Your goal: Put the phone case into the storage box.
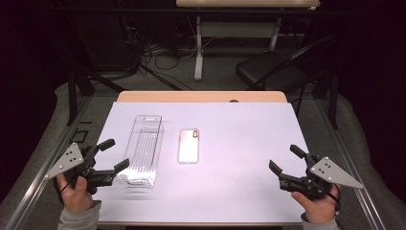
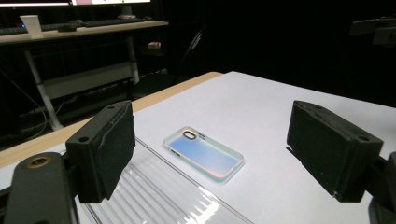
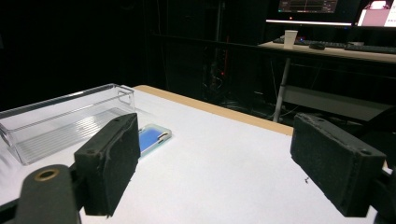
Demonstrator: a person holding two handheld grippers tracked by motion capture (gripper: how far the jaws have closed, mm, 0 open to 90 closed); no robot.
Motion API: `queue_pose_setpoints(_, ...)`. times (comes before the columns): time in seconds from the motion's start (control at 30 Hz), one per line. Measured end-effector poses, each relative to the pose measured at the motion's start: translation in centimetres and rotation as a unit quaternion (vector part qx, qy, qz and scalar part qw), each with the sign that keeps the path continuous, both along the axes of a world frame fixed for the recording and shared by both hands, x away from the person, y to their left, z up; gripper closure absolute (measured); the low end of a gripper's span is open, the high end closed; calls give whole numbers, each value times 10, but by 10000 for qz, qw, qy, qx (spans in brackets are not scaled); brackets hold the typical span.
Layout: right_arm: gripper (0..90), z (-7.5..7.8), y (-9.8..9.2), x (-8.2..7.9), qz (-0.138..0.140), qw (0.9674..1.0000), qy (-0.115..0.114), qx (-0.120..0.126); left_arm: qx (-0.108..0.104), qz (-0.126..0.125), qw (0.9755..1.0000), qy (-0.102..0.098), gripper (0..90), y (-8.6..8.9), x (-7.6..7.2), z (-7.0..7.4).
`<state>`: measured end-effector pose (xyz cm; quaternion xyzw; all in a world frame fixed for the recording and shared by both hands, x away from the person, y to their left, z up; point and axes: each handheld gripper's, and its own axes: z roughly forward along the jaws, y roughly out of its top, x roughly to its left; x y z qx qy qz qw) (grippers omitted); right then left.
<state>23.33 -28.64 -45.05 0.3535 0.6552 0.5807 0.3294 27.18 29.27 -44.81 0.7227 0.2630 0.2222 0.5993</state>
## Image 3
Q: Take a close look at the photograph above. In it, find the white paper cup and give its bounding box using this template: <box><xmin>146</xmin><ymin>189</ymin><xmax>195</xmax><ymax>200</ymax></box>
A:
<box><xmin>283</xmin><ymin>29</ymin><xmax>299</xmax><ymax>50</ymax></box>

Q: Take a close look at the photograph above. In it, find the large dark computer monitor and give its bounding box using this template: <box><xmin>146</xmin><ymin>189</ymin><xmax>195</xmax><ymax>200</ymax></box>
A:
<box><xmin>265</xmin><ymin>0</ymin><xmax>362</xmax><ymax>27</ymax></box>

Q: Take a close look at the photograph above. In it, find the blue iridescent phone case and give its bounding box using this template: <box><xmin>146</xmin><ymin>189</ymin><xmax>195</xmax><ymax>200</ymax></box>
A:
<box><xmin>138</xmin><ymin>123</ymin><xmax>173</xmax><ymax>160</ymax></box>

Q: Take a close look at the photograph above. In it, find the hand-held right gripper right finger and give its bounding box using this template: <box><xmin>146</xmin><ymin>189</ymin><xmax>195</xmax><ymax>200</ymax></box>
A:
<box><xmin>290</xmin><ymin>112</ymin><xmax>388</xmax><ymax>218</ymax></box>

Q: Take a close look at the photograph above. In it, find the computer monitor with pink screen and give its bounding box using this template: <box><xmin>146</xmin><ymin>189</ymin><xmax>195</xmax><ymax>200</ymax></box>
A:
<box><xmin>356</xmin><ymin>0</ymin><xmax>396</xmax><ymax>28</ymax></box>

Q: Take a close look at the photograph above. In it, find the light wooden background desk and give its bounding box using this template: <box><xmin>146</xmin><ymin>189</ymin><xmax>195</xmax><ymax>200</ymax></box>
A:
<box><xmin>258</xmin><ymin>40</ymin><xmax>396</xmax><ymax>124</ymax></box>

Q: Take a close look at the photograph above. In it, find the black keyboard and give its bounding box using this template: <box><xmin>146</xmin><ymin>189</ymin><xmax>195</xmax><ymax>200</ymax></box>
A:
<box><xmin>345</xmin><ymin>43</ymin><xmax>396</xmax><ymax>54</ymax></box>
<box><xmin>273</xmin><ymin>36</ymin><xmax>347</xmax><ymax>49</ymax></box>

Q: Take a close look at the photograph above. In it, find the clear plastic container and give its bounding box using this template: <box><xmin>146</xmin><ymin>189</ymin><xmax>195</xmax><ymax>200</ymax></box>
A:
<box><xmin>0</xmin><ymin>83</ymin><xmax>136</xmax><ymax>166</ymax></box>

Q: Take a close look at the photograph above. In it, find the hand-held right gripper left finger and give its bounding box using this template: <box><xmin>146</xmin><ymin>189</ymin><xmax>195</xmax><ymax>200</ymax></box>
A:
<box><xmin>74</xmin><ymin>112</ymin><xmax>142</xmax><ymax>217</ymax></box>

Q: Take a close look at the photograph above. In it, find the white table mat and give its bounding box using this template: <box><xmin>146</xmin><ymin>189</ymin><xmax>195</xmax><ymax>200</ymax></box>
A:
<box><xmin>0</xmin><ymin>85</ymin><xmax>393</xmax><ymax>224</ymax></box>

